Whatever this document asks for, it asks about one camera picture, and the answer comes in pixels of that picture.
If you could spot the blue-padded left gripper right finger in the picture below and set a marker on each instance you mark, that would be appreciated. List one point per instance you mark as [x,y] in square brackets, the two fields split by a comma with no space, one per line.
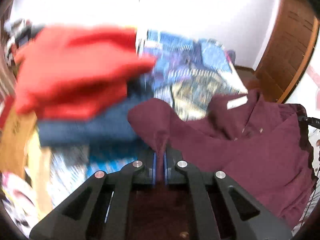
[171,175]

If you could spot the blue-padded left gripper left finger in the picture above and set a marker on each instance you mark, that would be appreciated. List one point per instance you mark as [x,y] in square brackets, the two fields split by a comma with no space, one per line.
[148,175]

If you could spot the maroon button-up shirt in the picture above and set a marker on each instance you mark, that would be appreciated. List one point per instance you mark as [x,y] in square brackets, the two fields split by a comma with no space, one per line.
[261,145]

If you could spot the navy folded garment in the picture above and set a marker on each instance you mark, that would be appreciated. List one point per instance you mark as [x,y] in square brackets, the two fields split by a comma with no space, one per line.
[110,126]

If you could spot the brown wooden door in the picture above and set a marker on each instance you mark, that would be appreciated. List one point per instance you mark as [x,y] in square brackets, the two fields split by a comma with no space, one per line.
[289,50]

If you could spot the blue patchwork bedspread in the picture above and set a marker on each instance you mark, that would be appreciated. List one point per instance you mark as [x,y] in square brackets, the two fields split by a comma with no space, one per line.
[186,75]

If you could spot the wooden lap desk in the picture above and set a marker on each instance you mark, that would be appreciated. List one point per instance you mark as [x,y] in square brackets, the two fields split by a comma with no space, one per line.
[22,155]

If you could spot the red folded garment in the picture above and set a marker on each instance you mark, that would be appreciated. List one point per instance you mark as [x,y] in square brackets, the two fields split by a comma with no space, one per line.
[74,73]

